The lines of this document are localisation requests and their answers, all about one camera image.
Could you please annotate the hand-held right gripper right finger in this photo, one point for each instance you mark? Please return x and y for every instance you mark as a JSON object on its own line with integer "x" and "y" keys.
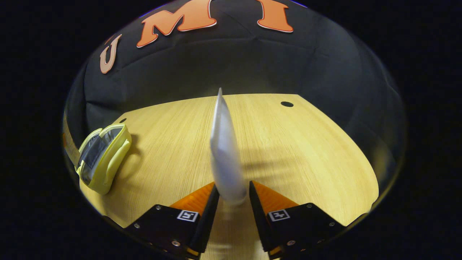
{"x": 260, "y": 224}

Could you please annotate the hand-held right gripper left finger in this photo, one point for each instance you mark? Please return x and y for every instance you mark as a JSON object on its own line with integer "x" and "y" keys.
{"x": 205, "y": 224}

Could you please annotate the white skin care tube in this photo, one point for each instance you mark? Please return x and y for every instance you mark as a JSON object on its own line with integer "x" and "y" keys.
{"x": 225, "y": 151}

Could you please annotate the pale yellow suitcase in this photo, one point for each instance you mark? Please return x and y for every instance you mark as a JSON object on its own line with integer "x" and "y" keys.
{"x": 106, "y": 159}

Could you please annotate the black backdrop cloth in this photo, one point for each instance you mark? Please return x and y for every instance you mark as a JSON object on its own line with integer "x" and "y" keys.
{"x": 252, "y": 61}

